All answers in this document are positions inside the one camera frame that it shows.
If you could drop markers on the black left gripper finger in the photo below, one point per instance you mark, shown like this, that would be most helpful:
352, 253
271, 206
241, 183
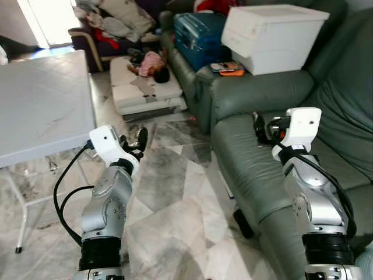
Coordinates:
141, 139
124, 143

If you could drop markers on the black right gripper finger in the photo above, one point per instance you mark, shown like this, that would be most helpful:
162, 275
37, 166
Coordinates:
258, 125
277, 125

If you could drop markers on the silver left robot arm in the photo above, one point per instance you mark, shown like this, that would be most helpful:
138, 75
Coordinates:
105, 204

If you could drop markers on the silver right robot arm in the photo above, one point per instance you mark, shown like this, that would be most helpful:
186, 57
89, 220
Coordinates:
317, 198

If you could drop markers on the green leather sofa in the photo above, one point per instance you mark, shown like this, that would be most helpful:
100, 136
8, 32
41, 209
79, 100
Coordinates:
262, 93

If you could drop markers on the white folded floor mattress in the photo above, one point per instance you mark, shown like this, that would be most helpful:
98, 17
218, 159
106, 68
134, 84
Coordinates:
145, 94

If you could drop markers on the orange flat case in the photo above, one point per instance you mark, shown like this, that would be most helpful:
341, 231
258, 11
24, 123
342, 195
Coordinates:
232, 72

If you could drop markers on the dark patterned book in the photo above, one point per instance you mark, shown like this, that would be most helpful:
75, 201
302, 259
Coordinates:
224, 65

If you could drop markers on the lying child in pink shirt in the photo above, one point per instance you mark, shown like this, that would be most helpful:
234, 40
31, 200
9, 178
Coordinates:
152, 63

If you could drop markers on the black sofa wheel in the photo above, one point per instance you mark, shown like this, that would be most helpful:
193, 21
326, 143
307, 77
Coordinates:
243, 224

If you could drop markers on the white plastic storage box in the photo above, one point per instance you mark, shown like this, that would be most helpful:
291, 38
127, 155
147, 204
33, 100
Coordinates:
274, 35

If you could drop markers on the purple armchair with wooden arms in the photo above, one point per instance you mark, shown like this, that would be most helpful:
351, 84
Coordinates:
87, 46

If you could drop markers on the blue hard suitcase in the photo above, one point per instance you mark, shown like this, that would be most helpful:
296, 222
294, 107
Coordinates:
198, 38

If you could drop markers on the red cloth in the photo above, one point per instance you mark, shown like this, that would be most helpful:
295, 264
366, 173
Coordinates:
105, 38

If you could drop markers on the beige clothes pile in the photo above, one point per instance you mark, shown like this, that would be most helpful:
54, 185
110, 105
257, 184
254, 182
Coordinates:
125, 17

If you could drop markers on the red garment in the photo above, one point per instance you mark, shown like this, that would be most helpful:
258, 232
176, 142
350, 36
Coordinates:
213, 6

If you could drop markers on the pale blue plastic bag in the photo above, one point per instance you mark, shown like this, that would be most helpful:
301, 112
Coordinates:
366, 265

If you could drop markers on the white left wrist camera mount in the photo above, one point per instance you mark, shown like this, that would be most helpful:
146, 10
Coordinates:
104, 143

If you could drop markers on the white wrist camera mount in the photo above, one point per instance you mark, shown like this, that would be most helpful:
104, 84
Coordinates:
303, 125
104, 143

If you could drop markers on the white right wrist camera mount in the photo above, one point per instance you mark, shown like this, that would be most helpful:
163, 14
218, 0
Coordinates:
303, 125

